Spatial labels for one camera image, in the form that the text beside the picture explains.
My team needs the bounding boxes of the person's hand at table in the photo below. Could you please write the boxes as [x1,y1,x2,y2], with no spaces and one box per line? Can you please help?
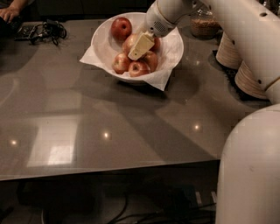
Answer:
[0,6,19,23]

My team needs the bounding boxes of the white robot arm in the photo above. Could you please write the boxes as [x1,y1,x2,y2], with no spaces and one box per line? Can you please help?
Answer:
[129,0,280,224]

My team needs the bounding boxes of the red apple back right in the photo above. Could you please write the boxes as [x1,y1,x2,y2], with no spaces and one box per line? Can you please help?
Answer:
[150,38,161,52]

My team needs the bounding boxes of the white ceramic bowl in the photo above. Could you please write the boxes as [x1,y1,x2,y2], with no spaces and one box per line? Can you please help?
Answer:
[90,11,185,87]

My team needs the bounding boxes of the red apple front centre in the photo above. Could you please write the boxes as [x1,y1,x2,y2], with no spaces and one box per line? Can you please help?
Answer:
[129,61,151,77]

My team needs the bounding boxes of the red apple right middle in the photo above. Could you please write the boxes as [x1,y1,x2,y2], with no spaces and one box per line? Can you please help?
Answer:
[143,51,158,73]

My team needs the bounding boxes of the black floor cables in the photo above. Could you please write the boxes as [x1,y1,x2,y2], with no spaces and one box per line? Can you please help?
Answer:
[106,189,218,224]

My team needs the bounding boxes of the black rubber mat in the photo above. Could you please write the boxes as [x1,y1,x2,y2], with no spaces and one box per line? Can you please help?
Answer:
[219,63,267,101]

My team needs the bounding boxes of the stack of paper plates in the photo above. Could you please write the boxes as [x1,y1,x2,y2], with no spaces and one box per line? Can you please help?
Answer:
[216,33,242,70]
[234,61,267,100]

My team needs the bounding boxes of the front stack of paper plates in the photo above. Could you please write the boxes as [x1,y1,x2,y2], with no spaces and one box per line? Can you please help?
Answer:
[234,61,267,100]

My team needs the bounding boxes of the back stack of paper plates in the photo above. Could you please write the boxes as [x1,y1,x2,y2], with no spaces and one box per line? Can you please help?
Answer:
[216,33,242,70]

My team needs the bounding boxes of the large yellow-red apple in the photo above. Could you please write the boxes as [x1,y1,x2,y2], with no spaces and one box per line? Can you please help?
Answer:
[122,34,137,55]

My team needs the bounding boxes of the glass jar with cereal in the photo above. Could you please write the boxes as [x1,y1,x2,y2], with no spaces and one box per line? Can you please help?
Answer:
[190,8,221,39]

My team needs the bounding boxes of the white paper napkin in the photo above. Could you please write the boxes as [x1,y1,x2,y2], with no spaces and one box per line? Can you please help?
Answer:
[79,22,183,92]

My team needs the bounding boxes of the person's forearm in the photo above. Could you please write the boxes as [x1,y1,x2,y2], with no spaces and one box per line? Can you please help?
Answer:
[10,0,28,11]

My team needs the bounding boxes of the black tangled cables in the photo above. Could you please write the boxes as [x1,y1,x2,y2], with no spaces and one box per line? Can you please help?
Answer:
[28,19,68,47]

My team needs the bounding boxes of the black device on table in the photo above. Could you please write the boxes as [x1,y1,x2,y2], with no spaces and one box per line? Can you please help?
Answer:
[14,25,36,41]

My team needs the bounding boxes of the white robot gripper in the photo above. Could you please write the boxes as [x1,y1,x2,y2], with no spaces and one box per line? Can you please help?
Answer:
[128,1,176,60]

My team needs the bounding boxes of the dark red apple back left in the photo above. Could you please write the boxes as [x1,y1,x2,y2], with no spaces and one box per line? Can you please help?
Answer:
[110,17,132,41]

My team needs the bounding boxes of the red apple front left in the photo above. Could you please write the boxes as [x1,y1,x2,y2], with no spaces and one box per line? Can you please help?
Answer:
[112,52,131,74]

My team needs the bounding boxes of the black power adapter on floor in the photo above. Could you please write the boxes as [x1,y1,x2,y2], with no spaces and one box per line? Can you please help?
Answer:
[172,185,198,215]

